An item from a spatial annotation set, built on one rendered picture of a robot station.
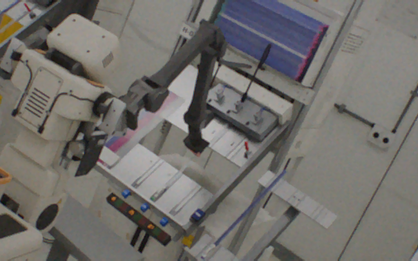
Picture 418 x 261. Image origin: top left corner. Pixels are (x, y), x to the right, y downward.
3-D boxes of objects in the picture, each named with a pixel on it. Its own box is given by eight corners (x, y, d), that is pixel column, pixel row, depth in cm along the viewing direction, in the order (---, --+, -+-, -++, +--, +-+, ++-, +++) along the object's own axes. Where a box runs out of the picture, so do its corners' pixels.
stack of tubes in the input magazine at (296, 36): (296, 81, 277) (324, 24, 270) (208, 33, 299) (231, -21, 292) (307, 82, 288) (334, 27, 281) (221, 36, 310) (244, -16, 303)
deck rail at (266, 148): (186, 237, 258) (186, 230, 253) (183, 235, 258) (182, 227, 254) (290, 130, 290) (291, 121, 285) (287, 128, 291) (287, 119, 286)
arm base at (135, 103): (104, 96, 200) (134, 114, 196) (121, 82, 205) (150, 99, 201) (106, 114, 207) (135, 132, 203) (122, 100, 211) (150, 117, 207)
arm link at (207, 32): (205, 8, 227) (228, 20, 224) (206, 34, 238) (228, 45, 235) (125, 90, 207) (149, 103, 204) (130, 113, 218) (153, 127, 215)
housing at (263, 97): (281, 134, 290) (282, 114, 279) (200, 87, 311) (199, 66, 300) (291, 123, 293) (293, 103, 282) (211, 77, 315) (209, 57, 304)
